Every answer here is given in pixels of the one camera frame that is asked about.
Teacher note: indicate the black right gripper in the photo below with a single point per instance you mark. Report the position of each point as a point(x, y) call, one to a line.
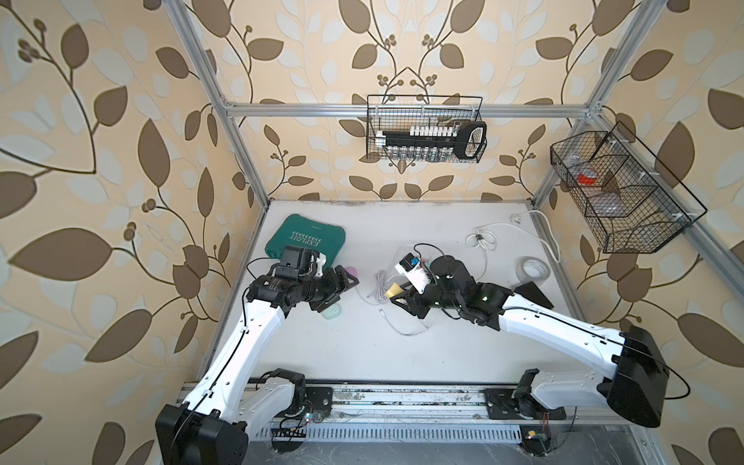
point(414, 301)

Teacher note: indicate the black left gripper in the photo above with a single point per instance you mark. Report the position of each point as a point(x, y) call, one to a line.
point(333, 289)

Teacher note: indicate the yellow charger plug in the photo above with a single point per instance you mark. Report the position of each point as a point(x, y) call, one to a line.
point(395, 290)

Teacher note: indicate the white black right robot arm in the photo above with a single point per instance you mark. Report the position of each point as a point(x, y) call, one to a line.
point(624, 370)

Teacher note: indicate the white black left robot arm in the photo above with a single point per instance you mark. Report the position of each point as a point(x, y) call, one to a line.
point(216, 421)

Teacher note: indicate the mint green earbud case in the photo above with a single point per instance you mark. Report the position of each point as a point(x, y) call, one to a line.
point(332, 312)

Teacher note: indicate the green plastic tool case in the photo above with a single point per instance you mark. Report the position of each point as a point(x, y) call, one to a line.
point(302, 232)

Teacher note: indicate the black box on table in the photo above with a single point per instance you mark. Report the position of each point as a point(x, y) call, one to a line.
point(531, 291)

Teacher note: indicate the white tape roll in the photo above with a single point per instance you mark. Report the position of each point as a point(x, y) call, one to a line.
point(530, 269)

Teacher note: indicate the red object in basket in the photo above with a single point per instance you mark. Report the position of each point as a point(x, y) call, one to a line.
point(587, 177)

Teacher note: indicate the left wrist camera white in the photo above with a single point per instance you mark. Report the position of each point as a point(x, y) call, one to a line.
point(318, 263)

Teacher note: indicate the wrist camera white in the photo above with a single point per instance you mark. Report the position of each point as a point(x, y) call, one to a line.
point(413, 269)
point(318, 263)

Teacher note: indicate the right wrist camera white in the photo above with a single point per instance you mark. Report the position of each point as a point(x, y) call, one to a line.
point(413, 269)

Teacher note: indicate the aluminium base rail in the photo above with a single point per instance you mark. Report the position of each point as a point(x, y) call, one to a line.
point(416, 414)

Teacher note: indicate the black socket set rail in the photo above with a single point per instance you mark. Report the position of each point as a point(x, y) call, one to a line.
point(462, 142)

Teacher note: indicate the black wire basket back wall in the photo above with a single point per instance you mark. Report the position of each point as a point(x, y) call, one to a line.
point(401, 111)

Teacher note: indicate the black wire basket wall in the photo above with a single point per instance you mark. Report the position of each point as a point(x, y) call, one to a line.
point(639, 203)
point(401, 111)

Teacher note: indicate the black wire basket right wall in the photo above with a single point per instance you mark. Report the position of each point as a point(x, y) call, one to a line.
point(639, 203)

